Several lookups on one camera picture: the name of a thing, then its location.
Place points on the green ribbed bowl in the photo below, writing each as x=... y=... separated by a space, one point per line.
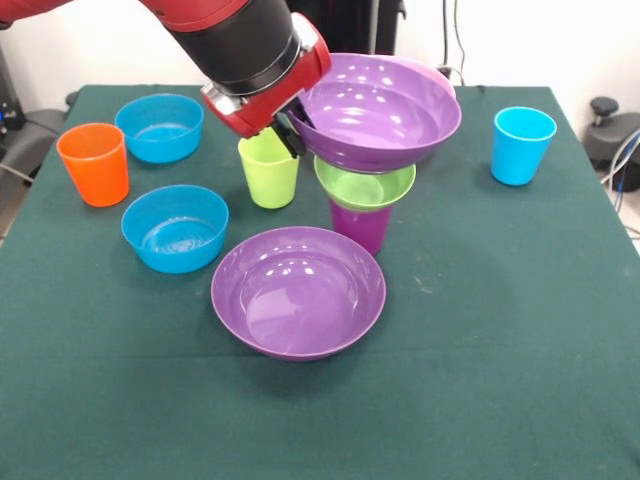
x=370 y=190

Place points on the dark grey base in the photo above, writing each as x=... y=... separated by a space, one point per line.
x=612 y=142

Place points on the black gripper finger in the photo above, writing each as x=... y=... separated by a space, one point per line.
x=301 y=114
x=291 y=140

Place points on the grey chair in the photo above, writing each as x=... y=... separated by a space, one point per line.
x=35 y=135

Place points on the blue cup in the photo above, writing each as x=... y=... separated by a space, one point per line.
x=520 y=155

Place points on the black knob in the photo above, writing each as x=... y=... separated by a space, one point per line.
x=604 y=106

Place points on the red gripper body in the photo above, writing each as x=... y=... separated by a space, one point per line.
x=280 y=95

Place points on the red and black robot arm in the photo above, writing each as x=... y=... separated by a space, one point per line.
x=200 y=30

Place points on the black equipment box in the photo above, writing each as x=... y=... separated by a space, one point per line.
x=7 y=100

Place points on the blue bowl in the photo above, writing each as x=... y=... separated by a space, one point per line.
x=175 y=257
x=160 y=145

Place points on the orange cup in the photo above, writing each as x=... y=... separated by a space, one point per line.
x=97 y=177

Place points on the purple bowl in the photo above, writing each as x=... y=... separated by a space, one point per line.
x=297 y=305
x=380 y=115

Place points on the dark green tablecloth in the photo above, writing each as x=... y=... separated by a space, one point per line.
x=320 y=410

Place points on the lime green cup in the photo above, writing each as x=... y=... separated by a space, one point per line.
x=270 y=182

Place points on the purple cup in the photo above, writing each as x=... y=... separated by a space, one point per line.
x=362 y=230

